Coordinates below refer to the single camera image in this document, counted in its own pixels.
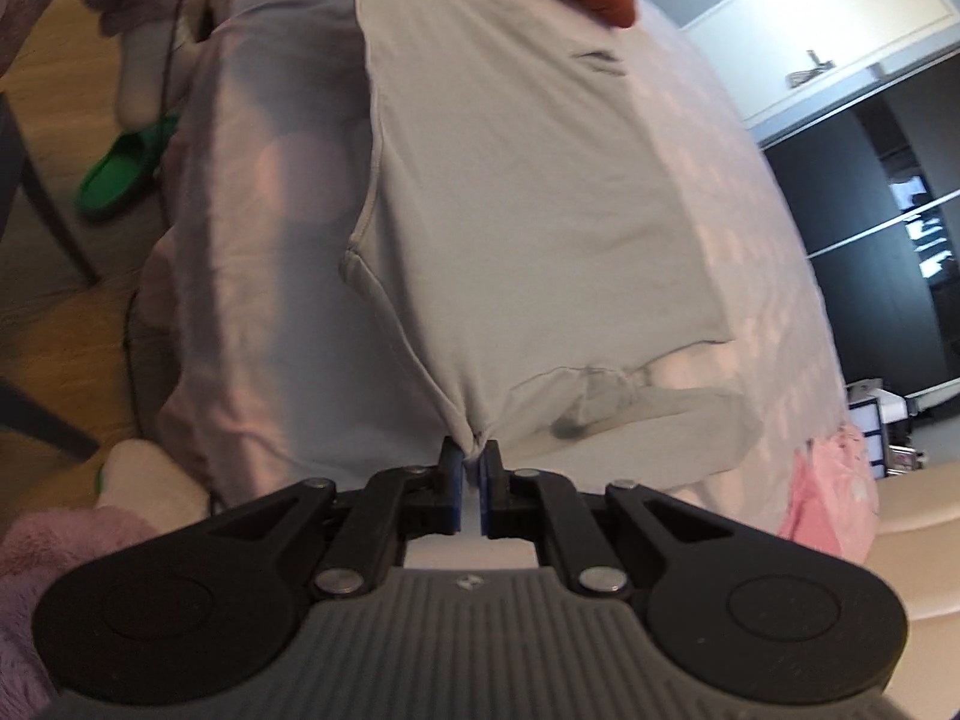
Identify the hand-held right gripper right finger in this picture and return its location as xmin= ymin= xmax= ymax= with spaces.
xmin=480 ymin=439 xmax=758 ymax=601

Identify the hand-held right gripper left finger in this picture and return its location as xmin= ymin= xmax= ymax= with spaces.
xmin=161 ymin=436 xmax=461 ymax=602

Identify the grey long-sleeve shirt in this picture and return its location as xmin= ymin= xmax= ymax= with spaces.
xmin=304 ymin=0 xmax=762 ymax=492

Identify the grey pink-dotted bed cover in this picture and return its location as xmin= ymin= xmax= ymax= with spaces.
xmin=124 ymin=0 xmax=878 ymax=541

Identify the person's leg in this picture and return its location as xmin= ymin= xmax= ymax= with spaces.
xmin=116 ymin=0 xmax=218 ymax=128
xmin=94 ymin=439 xmax=215 ymax=533

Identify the light pink pillow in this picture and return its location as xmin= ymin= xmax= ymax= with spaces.
xmin=806 ymin=424 xmax=878 ymax=541

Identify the white nightstand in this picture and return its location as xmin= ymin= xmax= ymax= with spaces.
xmin=846 ymin=379 xmax=931 ymax=481

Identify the purple fleece robe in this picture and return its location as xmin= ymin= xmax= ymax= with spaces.
xmin=0 ymin=0 xmax=218 ymax=720

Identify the beige padded headboard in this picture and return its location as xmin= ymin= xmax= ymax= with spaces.
xmin=855 ymin=461 xmax=960 ymax=720

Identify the green slipper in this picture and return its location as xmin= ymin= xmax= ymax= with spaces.
xmin=75 ymin=114 xmax=181 ymax=217

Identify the dark sliding-door wardrobe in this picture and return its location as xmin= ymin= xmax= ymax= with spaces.
xmin=757 ymin=52 xmax=960 ymax=398

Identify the dark chair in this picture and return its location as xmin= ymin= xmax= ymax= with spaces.
xmin=0 ymin=94 xmax=102 ymax=462

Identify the white door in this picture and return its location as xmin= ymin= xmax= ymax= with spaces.
xmin=679 ymin=0 xmax=960 ymax=128

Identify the metal door handle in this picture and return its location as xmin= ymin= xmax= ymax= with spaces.
xmin=784 ymin=51 xmax=837 ymax=89

